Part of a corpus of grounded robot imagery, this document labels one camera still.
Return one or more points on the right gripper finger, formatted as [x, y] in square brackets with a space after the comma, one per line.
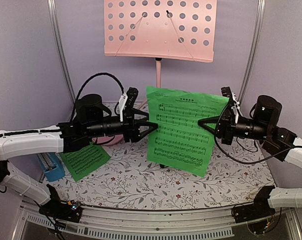
[207, 120]
[211, 130]

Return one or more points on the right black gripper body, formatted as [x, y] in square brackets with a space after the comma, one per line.
[259, 131]

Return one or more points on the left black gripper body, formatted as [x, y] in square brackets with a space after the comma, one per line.
[98, 129]

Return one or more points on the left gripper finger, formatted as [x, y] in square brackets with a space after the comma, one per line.
[142, 128]
[138, 115]

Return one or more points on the green sheet music page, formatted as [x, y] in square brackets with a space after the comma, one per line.
[179, 142]

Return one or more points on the pink music stand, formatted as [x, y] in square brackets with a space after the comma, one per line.
[182, 30]

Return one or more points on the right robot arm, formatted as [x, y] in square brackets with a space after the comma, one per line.
[288, 192]

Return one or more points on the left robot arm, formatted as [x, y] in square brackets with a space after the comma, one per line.
[26, 144]

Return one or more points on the pink plate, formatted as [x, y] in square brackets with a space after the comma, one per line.
[107, 141]

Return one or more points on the green sheet music stack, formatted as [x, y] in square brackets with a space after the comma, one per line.
[85, 161]

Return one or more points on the floral table mat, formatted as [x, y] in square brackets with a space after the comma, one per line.
[129, 181]

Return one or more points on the blue melodica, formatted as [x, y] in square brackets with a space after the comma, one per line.
[51, 165]

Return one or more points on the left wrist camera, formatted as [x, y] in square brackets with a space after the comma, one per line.
[126, 101]

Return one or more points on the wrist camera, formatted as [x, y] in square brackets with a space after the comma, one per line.
[126, 101]
[233, 106]

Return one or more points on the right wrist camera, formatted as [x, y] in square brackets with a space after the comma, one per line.
[233, 106]

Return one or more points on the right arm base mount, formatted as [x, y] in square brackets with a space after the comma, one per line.
[256, 210]

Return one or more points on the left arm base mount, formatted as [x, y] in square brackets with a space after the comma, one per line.
[61, 210]

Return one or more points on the front aluminium rail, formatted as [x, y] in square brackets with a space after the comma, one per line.
[114, 223]

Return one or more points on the left aluminium frame post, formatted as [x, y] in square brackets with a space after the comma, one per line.
[60, 50]

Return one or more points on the aluminium frame post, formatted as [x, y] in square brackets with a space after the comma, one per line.
[253, 48]
[60, 50]

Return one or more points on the right aluminium frame post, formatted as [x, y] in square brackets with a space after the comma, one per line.
[253, 48]

